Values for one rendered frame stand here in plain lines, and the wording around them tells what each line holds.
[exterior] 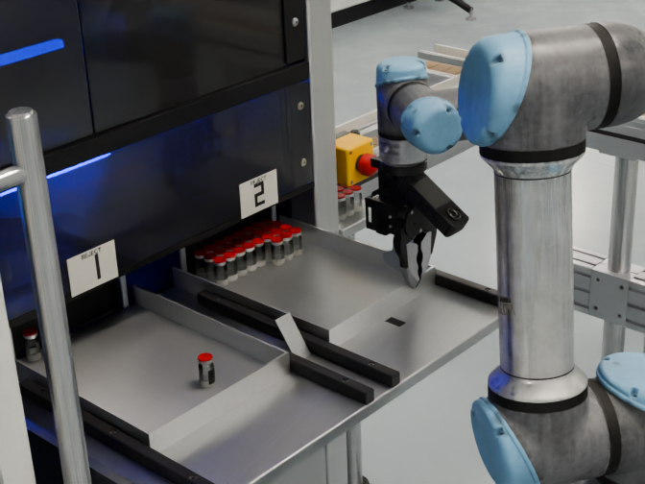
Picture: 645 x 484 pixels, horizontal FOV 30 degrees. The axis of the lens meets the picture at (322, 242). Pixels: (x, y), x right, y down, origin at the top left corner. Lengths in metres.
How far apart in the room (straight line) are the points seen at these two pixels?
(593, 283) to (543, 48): 1.54
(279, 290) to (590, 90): 0.81
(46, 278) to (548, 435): 0.64
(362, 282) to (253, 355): 0.28
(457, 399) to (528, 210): 1.99
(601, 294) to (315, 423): 1.28
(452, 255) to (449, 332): 2.23
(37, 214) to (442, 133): 0.78
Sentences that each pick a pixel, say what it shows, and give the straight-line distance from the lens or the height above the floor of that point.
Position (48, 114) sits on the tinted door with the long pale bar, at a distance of 1.67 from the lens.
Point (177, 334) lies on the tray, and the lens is 1.85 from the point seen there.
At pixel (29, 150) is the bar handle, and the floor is 1.45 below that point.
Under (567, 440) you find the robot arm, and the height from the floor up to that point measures 0.98.
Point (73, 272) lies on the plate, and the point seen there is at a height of 1.03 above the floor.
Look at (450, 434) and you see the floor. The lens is 3.15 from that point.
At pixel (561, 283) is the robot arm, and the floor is 1.16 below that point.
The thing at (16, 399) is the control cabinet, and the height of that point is 1.25.
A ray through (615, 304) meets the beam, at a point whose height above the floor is 0.48.
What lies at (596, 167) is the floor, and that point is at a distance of 4.80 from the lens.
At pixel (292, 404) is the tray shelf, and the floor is 0.88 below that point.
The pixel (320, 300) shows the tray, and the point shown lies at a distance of 1.92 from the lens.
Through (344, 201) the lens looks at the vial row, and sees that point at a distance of 2.18.
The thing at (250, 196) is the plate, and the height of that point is 1.02.
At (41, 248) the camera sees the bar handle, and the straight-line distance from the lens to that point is 1.02.
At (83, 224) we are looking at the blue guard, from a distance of 1.74.
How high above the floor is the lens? 1.79
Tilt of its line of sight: 25 degrees down
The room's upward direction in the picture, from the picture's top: 2 degrees counter-clockwise
